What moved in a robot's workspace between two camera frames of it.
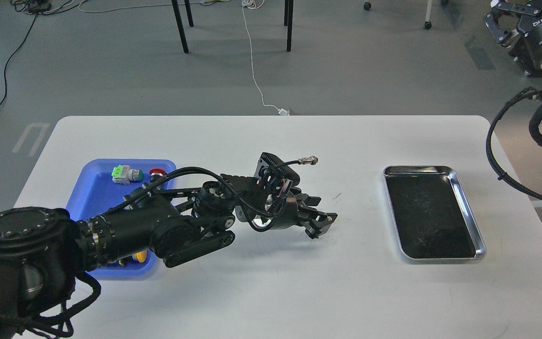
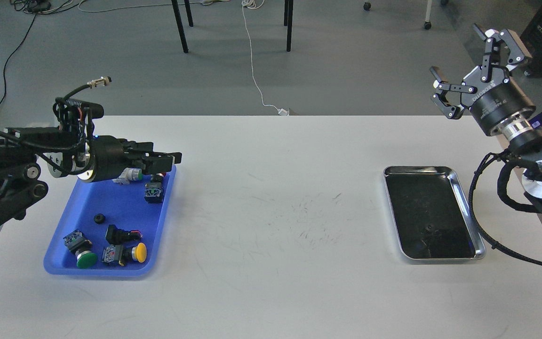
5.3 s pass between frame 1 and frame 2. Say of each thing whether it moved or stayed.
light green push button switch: stayed
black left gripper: moved
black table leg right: stayed
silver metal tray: stayed
